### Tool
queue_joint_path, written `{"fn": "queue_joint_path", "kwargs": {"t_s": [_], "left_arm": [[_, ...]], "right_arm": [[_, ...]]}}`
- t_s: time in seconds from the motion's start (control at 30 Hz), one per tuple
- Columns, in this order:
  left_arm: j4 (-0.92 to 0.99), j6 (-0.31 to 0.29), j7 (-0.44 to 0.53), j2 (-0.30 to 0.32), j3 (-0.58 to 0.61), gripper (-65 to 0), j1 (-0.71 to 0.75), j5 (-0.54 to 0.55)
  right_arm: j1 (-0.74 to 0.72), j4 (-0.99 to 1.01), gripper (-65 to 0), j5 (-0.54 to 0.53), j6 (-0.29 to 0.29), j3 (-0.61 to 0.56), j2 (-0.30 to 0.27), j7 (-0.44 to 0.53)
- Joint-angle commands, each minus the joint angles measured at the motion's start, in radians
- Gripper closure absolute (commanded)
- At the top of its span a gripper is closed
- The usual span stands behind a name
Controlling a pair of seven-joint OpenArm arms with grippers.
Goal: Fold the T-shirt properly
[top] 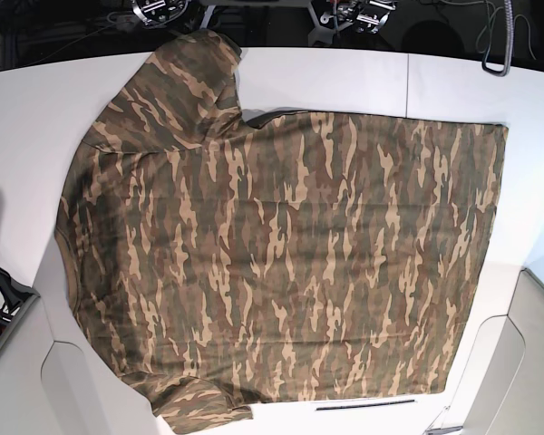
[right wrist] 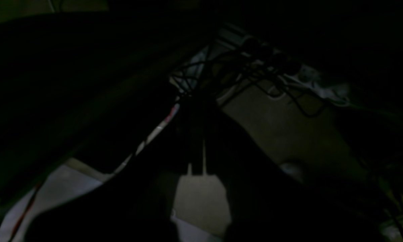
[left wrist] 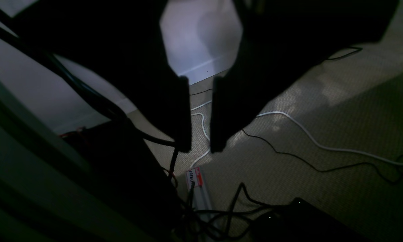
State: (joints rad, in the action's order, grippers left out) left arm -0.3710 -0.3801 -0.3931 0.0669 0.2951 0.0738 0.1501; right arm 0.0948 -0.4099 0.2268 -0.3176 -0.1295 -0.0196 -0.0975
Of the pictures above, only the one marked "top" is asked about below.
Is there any camouflage T-shirt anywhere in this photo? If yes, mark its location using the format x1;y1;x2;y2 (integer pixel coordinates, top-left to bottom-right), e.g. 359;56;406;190
55;30;508;434

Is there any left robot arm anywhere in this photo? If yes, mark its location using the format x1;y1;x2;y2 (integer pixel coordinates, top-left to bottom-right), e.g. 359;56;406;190
319;0;396;34

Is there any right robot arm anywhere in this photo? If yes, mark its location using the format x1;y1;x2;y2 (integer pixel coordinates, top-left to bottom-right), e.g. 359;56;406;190
131;0;170;26

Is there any grey cable loop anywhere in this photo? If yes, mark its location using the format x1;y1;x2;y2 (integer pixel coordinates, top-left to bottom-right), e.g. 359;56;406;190
475;0;539;76

